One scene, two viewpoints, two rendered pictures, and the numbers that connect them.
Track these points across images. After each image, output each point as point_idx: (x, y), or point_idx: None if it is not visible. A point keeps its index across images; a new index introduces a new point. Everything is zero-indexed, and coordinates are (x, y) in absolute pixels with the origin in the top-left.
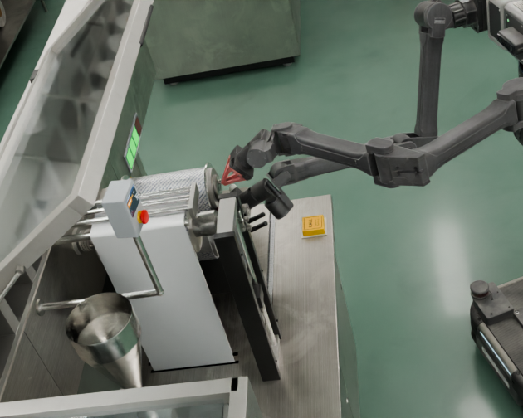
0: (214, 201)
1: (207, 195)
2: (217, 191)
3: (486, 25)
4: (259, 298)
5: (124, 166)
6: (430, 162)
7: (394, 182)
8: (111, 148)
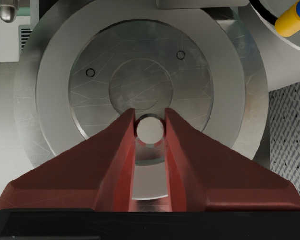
0: (245, 84)
1: (259, 141)
2: (199, 105)
3: None
4: None
5: None
6: None
7: None
8: (24, 154)
